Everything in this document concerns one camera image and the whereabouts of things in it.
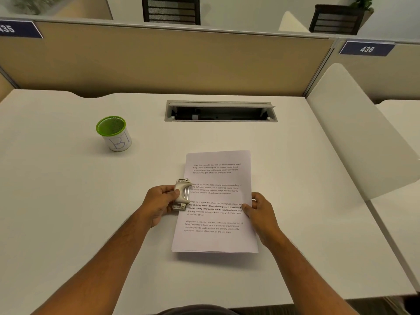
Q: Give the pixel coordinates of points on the person's right hand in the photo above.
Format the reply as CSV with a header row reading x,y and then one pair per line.
x,y
264,219

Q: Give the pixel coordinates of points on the person's left hand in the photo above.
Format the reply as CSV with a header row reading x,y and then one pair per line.
x,y
157,203

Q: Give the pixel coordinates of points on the grey metal hole punch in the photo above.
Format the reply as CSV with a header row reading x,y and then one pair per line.
x,y
181,190

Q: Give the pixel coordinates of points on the white printed paper sheet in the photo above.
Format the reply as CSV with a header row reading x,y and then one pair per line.
x,y
216,177

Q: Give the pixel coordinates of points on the green rimmed white cup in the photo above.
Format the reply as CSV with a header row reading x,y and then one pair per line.
x,y
121,144

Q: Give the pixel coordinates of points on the person's left forearm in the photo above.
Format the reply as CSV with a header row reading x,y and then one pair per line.
x,y
98,275

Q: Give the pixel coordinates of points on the person's right forearm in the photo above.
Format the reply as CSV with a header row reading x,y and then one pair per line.
x,y
308,278

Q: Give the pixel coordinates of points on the person's dark clothing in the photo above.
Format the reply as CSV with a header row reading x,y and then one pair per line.
x,y
197,311

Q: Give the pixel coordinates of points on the white curved desk divider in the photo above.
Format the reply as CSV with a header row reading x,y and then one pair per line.
x,y
354,134
292,25

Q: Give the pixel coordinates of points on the neighbouring white desk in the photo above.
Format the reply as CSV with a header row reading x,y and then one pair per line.
x,y
400,219

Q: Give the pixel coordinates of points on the wide beige partition panel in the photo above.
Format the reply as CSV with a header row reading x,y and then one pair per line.
x,y
164,59

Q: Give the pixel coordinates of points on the beige side partition panel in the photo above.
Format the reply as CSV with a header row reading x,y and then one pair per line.
x,y
5,88

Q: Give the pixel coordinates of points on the black mesh office chair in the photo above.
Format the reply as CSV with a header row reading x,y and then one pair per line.
x,y
145,11
314,21

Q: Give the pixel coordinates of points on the blue number label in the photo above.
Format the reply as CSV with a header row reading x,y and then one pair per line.
x,y
367,49
16,29

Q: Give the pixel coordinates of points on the narrow beige partition panel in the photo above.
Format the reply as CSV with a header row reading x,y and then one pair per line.
x,y
407,75

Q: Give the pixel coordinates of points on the glass topped beige partition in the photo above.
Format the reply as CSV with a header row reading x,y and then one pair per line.
x,y
92,9

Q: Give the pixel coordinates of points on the beige planter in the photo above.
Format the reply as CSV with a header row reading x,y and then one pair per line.
x,y
367,17

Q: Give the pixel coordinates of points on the small leaf green plant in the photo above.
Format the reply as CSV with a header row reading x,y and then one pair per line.
x,y
364,3

